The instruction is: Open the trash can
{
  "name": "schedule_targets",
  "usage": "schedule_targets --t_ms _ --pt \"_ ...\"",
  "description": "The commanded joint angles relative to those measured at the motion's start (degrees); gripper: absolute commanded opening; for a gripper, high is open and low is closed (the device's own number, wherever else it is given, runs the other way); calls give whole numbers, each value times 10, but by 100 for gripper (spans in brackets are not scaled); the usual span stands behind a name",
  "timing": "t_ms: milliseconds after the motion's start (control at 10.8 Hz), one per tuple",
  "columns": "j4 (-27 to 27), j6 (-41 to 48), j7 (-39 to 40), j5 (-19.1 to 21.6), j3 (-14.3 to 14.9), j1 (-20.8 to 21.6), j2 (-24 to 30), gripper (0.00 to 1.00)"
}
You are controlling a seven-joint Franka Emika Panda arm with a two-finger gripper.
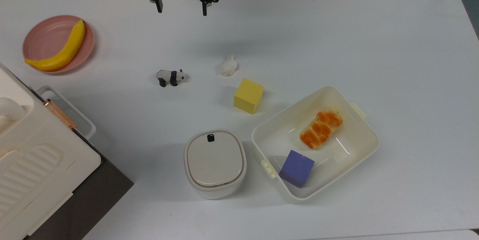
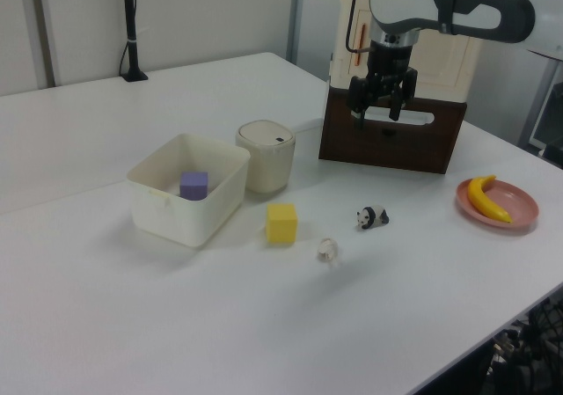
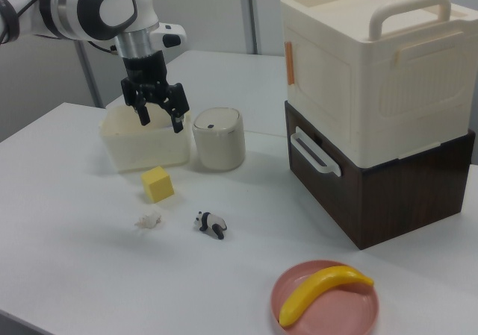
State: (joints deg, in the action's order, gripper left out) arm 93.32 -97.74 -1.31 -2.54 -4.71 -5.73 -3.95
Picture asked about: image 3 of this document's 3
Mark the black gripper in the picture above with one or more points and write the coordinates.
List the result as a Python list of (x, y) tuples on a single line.
[(143, 70)]

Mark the cream round trash can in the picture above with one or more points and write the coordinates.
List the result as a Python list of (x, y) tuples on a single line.
[(219, 141)]

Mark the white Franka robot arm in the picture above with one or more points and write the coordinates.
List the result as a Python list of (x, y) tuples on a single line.
[(74, 10)]

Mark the white rectangular plastic bin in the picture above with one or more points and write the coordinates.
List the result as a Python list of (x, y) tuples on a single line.
[(145, 150)]

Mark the yellow foam cube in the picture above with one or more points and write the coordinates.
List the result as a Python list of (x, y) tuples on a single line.
[(157, 185)]

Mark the small white seashell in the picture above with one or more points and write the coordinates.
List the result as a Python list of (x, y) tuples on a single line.
[(148, 221)]

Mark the panda toy figure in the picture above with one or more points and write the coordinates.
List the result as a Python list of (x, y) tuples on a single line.
[(210, 223)]

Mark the cream plastic storage box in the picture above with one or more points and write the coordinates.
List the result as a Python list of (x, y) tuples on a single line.
[(358, 89)]

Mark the yellow toy banana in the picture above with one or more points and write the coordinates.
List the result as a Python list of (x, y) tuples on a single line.
[(317, 288)]

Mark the dark brown drawer cabinet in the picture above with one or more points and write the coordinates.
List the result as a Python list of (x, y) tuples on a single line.
[(392, 200)]

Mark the pink round plate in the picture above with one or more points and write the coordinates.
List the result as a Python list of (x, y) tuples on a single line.
[(336, 309)]

